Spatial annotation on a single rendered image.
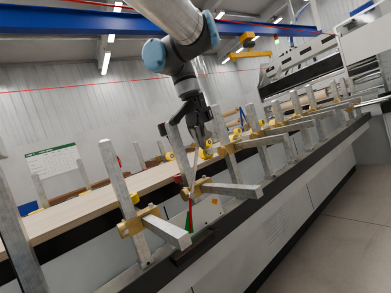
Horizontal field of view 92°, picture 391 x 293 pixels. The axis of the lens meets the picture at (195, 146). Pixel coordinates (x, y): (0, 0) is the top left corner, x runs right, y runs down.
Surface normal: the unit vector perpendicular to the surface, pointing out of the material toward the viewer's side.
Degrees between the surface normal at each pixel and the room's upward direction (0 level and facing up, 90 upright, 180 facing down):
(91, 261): 90
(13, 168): 90
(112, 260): 90
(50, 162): 90
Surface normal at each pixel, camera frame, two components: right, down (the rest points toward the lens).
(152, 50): -0.49, 0.22
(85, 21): 0.51, -0.11
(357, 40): -0.77, 0.29
